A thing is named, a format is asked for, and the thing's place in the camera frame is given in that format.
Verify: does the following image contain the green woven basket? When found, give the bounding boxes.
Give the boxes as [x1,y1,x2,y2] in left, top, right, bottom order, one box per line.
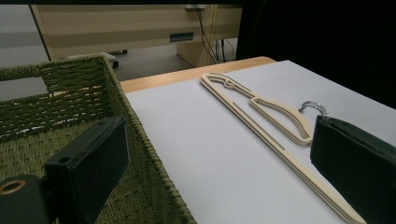
[0,53,198,224]

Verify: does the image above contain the beige plastic clothes hanger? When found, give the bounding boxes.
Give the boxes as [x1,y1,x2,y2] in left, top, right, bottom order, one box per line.
[200,72,365,223]
[200,74,368,224]

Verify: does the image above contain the white table sheet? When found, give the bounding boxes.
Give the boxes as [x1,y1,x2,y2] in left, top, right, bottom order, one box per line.
[124,59,396,224]

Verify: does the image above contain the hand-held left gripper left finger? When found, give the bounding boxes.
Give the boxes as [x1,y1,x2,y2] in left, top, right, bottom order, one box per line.
[44,116,131,224]

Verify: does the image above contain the black curtain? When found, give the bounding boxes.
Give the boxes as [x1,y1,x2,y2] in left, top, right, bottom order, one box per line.
[235,0,396,110]

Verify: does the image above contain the black cables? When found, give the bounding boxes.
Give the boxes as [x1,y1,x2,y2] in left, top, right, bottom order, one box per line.
[192,3,237,64]

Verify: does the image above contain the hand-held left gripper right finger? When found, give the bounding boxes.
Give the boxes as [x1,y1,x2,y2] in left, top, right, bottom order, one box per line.
[309,114,396,224]

